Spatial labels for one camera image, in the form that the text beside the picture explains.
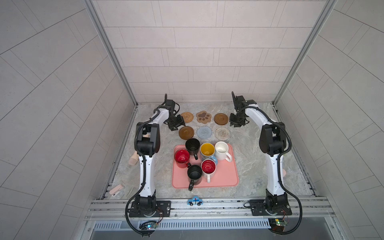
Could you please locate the woven rattan round coaster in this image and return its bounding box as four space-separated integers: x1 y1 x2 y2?
181 112 194 124

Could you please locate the blue toy car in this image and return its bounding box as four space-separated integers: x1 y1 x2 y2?
187 196 203 206

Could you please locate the paw shaped cork coaster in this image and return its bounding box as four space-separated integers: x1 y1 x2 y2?
196 111 212 124

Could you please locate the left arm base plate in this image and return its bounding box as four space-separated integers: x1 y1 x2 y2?
128 201 171 218

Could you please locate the pink rectangular tray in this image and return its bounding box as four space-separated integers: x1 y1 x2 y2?
172 145 239 189

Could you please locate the white mug red inside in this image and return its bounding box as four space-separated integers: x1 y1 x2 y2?
201 159 217 183

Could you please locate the right circuit board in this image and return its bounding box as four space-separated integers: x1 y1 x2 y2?
269 219 289 233

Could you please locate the ventilation grille strip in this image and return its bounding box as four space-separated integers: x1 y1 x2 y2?
94 219 271 231

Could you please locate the dark brown wooden coaster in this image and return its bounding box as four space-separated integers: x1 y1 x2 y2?
179 126 195 140

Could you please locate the circuit board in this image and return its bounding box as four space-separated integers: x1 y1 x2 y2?
140 221 158 231
269 219 289 233

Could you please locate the multicolour woven round coaster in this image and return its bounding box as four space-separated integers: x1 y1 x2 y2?
215 127 230 141

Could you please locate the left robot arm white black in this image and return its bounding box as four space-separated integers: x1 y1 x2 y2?
125 95 186 237

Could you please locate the wooden rolling pin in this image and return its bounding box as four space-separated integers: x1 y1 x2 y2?
128 151 139 166

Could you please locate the yellow inside mug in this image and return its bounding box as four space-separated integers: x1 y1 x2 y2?
200 143 218 165

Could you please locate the black mug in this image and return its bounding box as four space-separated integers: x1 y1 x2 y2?
187 164 203 191
185 138 201 160

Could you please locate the black mug front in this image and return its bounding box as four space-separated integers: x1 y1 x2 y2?
187 164 203 191

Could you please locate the grey-blue woven round coaster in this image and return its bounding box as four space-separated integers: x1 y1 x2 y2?
197 126 212 140

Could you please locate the red mug left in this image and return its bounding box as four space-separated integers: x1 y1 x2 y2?
174 149 190 168

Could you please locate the left circuit board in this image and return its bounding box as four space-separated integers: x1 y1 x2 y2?
140 221 158 231

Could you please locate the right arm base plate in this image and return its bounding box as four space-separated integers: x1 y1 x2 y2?
243 200 292 216

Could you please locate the pink eraser block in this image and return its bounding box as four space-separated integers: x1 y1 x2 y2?
109 184 124 196

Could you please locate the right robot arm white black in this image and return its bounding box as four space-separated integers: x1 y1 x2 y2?
229 93 303 236

